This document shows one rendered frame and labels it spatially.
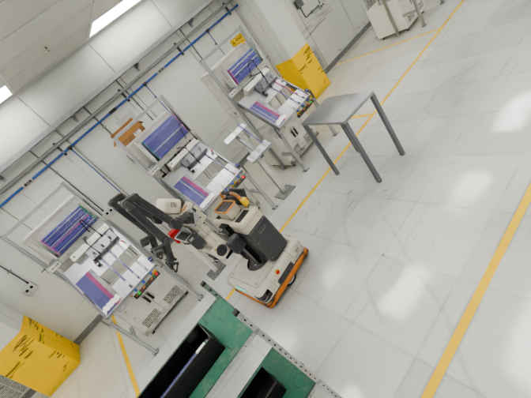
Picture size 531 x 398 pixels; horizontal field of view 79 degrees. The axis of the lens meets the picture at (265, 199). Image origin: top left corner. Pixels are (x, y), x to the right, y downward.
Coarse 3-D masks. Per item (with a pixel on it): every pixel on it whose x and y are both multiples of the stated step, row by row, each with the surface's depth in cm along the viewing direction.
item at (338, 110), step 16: (336, 96) 346; (352, 96) 320; (368, 96) 301; (320, 112) 342; (336, 112) 317; (352, 112) 295; (384, 112) 313; (304, 128) 356; (320, 144) 366; (352, 144) 390; (400, 144) 332; (368, 160) 316
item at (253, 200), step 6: (216, 174) 466; (210, 180) 461; (240, 186) 423; (246, 192) 429; (252, 198) 435; (216, 204) 407; (252, 204) 437; (258, 204) 441; (210, 210) 404; (210, 216) 405; (210, 228) 429
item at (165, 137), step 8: (168, 120) 379; (176, 120) 384; (160, 128) 375; (168, 128) 380; (176, 128) 385; (184, 128) 390; (152, 136) 371; (160, 136) 376; (168, 136) 381; (176, 136) 386; (144, 144) 369; (152, 144) 372; (160, 144) 377; (168, 144) 382; (152, 152) 376; (160, 152) 378
